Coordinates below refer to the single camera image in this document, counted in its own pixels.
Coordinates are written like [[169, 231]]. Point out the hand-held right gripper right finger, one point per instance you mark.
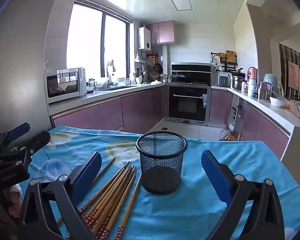
[[212, 172]]

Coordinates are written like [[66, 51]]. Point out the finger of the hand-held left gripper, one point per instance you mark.
[[18, 130], [40, 140]]

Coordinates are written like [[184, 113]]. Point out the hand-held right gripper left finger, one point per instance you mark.
[[90, 172]]

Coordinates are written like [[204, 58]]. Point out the bunch of wooden chopsticks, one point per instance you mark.
[[110, 192]]

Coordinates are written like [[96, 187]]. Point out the black mesh utensil holder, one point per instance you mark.
[[162, 170]]

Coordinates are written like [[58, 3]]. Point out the person's left hand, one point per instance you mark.
[[15, 197]]

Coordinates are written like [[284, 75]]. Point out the glass bottle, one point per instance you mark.
[[225, 133]]

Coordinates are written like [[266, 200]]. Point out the blue floral tablecloth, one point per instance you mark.
[[185, 212]]

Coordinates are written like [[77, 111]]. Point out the pink lower kitchen cabinet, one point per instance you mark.
[[95, 117], [260, 127]]

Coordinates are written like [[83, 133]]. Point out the pink kitchen cabinet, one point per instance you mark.
[[162, 32], [95, 117], [260, 127]]

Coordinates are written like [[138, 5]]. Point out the white microwave oven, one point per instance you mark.
[[62, 85]]

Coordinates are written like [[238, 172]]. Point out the white kitchen countertop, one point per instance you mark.
[[270, 108], [102, 93]]

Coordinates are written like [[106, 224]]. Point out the white bottle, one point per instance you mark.
[[252, 88]]

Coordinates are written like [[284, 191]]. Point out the silver rice cooker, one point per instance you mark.
[[223, 80]]

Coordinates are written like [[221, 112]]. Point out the stainless steel pot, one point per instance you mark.
[[237, 82]]

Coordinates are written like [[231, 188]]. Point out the purple lid jug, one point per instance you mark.
[[263, 92]]

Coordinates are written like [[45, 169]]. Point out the black wok with lid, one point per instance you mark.
[[178, 76]]

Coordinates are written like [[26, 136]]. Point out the clear plastic container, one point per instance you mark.
[[298, 110]]

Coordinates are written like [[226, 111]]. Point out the pink thermos flask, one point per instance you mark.
[[252, 73]]

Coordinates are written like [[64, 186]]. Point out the white pot lid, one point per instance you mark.
[[156, 82]]

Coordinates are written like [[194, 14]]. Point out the kitchen window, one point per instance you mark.
[[85, 42]]

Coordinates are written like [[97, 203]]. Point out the black kitchen shelf rack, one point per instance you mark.
[[230, 65]]

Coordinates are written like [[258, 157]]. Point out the hanging frying pan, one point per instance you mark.
[[158, 68]]

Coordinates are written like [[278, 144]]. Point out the wooden cutting board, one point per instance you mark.
[[230, 56]]

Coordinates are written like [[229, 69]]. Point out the striped curtain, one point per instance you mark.
[[286, 55]]

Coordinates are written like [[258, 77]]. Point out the pink upper kitchen cabinet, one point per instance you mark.
[[162, 32]]

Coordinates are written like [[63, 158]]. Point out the square ceiling light panel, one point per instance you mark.
[[179, 2]]

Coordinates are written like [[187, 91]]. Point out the white wall water heater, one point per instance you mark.
[[144, 38]]

